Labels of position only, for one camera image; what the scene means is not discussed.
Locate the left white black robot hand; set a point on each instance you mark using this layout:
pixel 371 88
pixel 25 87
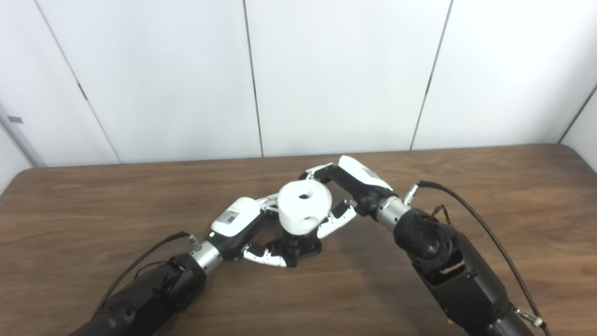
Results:
pixel 233 219

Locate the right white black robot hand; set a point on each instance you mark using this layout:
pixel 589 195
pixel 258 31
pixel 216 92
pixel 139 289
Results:
pixel 361 184

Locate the round white plastic piece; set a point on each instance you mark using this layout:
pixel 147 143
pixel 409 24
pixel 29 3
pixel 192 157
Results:
pixel 298 214

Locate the black plastic holder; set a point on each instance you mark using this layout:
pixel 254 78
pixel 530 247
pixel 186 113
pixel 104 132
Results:
pixel 303 249

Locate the small grey wall tag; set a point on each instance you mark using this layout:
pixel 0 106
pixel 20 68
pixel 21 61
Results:
pixel 15 119

